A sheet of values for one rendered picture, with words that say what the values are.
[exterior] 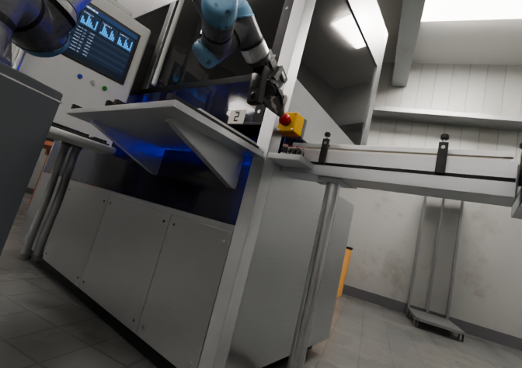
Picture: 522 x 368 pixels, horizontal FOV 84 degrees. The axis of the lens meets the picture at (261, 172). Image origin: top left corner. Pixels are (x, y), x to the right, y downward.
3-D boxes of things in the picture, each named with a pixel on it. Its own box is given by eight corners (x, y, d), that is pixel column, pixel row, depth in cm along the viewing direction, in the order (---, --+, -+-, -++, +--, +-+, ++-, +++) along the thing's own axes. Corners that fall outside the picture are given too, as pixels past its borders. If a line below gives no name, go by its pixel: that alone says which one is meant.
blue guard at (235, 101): (64, 123, 227) (72, 102, 230) (262, 122, 110) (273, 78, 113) (64, 123, 226) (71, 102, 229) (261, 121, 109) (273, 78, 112)
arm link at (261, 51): (255, 49, 79) (234, 53, 84) (262, 64, 82) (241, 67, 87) (268, 34, 83) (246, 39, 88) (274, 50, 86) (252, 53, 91)
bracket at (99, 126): (153, 174, 139) (161, 148, 141) (157, 175, 137) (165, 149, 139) (78, 151, 113) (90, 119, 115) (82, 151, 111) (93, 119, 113)
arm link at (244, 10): (214, 14, 78) (237, -2, 80) (232, 52, 85) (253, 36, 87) (227, 13, 72) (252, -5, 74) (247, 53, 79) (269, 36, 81)
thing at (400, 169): (277, 169, 110) (287, 130, 113) (297, 180, 122) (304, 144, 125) (517, 196, 69) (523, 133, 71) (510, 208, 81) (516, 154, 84)
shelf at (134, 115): (165, 153, 153) (165, 149, 153) (274, 164, 110) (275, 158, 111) (65, 113, 115) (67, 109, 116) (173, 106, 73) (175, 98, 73)
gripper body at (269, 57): (289, 81, 94) (276, 46, 86) (278, 98, 90) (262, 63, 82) (270, 83, 98) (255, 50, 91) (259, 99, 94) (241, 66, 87)
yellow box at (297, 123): (286, 138, 109) (290, 120, 110) (303, 139, 105) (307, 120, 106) (275, 130, 103) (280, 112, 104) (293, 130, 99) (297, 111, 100)
